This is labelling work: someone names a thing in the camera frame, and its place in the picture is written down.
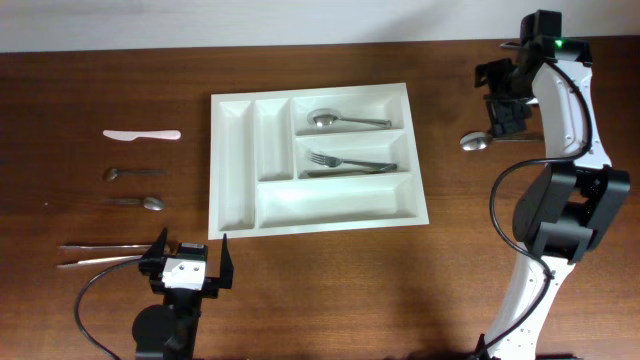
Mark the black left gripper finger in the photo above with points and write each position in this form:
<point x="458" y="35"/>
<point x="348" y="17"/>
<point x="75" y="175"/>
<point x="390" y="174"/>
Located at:
<point x="152" y="259"/>
<point x="226" y="273"/>

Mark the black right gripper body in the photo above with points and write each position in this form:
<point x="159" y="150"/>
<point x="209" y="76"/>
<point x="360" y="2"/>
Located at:
<point x="504" y="94"/>

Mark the silver tablespoon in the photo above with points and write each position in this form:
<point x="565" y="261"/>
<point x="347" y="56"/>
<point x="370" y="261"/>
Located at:
<point x="325" y="117"/>
<point x="476" y="141"/>

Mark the silver fork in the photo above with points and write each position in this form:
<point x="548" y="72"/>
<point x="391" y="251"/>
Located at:
<point x="333" y="162"/>
<point x="319" y="174"/>

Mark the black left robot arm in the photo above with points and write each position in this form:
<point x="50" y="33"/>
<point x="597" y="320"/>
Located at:
<point x="168" y="330"/>

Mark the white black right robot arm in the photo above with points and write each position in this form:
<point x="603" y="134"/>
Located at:
<point x="569" y="207"/>

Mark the upper metal chopstick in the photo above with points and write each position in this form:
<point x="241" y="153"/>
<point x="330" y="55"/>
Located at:
<point x="104" y="247"/>

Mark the small silver teaspoon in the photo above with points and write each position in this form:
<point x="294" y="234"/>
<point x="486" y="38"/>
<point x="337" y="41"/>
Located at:
<point x="149" y="203"/>

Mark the small dark metal teaspoon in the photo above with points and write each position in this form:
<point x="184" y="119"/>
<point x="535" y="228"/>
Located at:
<point x="113" y="173"/>

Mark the pink plastic knife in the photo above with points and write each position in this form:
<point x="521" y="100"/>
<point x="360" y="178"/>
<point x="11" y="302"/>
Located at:
<point x="171" y="135"/>

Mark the white plastic cutlery tray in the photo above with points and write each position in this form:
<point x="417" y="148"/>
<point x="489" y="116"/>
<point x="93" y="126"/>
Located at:
<point x="261" y="143"/>

